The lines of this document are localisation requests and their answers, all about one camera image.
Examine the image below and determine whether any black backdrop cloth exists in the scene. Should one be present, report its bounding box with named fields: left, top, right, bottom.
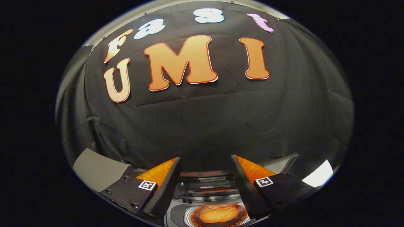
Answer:
left=56, top=2, right=354, bottom=186

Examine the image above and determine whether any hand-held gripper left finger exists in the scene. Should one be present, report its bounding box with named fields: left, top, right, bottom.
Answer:
left=100, top=157, right=182, bottom=220

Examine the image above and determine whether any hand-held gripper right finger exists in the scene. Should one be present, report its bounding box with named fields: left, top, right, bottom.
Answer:
left=231, top=154, right=323, bottom=220

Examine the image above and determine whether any yellow polo shirt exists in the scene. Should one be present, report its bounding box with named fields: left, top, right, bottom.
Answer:
left=197, top=204, right=243, bottom=225

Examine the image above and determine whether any grey washing machine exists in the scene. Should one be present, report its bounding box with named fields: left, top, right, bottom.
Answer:
left=163, top=199, right=253, bottom=227

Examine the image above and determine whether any grey board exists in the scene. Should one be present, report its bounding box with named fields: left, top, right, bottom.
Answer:
left=73, top=148, right=132, bottom=192
left=264, top=154, right=299, bottom=174

